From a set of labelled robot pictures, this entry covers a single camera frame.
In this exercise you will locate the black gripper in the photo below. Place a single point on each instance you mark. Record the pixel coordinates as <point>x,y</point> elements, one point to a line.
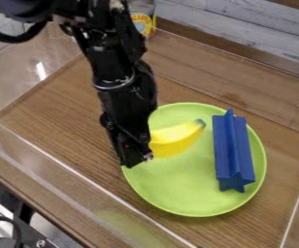
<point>128,106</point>

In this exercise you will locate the yellow toy banana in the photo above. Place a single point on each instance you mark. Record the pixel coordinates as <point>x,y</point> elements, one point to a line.
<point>173,140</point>

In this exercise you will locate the black metal stand base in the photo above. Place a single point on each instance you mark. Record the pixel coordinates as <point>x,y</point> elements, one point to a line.
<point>30,238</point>

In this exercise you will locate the green round plate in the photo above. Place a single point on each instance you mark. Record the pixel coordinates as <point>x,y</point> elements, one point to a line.
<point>180,183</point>

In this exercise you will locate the clear acrylic tray wall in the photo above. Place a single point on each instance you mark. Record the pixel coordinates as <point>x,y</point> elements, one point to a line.
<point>85,209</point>

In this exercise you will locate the yellow labelled tin can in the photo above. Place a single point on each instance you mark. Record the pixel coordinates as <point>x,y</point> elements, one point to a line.
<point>142,10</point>

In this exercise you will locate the blue star-shaped block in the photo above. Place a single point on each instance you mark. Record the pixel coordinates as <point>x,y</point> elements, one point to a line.
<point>233,152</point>

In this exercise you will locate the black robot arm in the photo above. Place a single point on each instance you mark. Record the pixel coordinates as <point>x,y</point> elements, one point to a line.
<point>102,27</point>

